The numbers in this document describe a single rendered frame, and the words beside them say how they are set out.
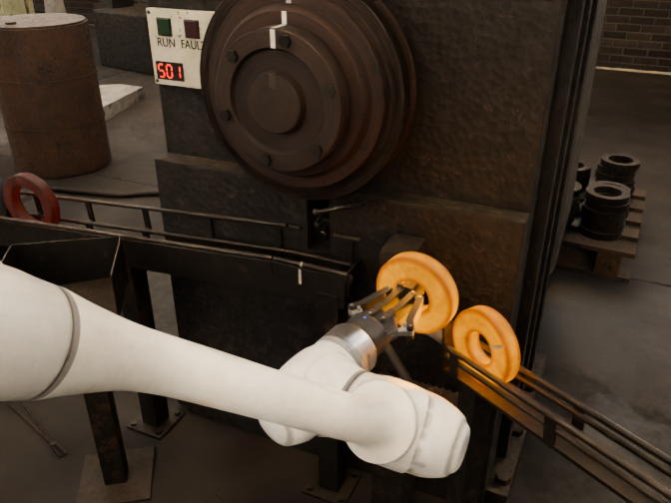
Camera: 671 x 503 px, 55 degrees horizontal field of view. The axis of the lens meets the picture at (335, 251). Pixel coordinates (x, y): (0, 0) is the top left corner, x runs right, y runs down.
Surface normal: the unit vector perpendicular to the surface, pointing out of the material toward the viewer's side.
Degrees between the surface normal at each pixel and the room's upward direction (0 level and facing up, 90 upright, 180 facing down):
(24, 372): 107
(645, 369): 0
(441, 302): 93
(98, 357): 95
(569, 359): 0
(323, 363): 2
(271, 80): 90
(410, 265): 93
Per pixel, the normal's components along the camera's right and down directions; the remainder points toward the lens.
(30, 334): 0.87, -0.06
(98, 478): 0.00, -0.88
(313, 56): -0.41, 0.43
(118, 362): 0.87, 0.30
